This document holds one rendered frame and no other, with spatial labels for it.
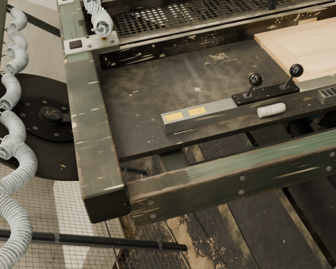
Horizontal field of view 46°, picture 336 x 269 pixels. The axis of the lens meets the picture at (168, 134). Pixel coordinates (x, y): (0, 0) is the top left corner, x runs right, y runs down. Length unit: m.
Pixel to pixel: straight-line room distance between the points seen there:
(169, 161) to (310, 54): 0.66
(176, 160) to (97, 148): 0.24
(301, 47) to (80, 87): 0.79
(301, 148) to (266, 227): 2.25
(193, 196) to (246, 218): 2.48
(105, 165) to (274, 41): 0.86
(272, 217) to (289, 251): 0.29
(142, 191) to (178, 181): 0.09
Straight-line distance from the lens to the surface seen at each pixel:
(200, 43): 1.54
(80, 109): 1.15
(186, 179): 0.96
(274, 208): 3.22
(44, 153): 1.79
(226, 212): 2.37
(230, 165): 0.99
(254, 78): 1.10
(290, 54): 1.48
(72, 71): 1.33
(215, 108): 1.18
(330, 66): 1.44
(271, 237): 3.23
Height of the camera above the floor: 2.22
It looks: 27 degrees down
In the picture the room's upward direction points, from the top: 78 degrees counter-clockwise
